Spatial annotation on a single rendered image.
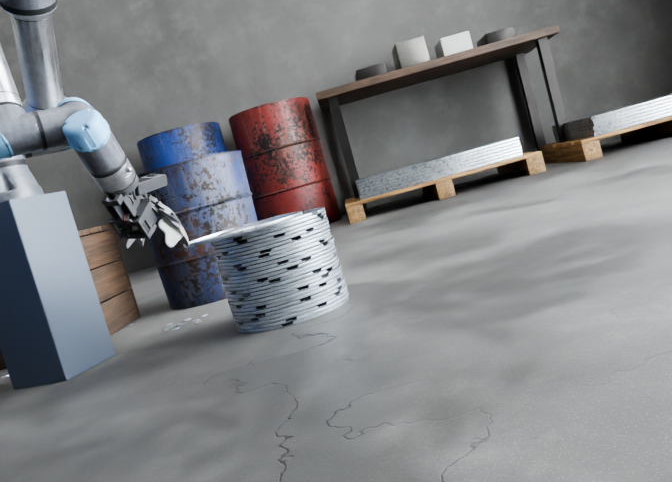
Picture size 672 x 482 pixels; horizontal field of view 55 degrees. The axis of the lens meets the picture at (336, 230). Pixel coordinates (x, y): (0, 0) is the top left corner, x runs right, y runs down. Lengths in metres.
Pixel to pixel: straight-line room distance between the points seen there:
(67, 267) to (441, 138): 3.64
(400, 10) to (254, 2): 1.09
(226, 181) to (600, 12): 3.75
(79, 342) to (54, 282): 0.16
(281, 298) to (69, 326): 0.55
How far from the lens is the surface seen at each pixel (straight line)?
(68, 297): 1.73
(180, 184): 2.18
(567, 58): 5.24
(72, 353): 1.72
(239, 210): 2.24
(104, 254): 2.28
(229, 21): 5.10
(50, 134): 1.34
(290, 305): 1.47
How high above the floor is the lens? 0.30
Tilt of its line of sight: 5 degrees down
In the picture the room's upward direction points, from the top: 15 degrees counter-clockwise
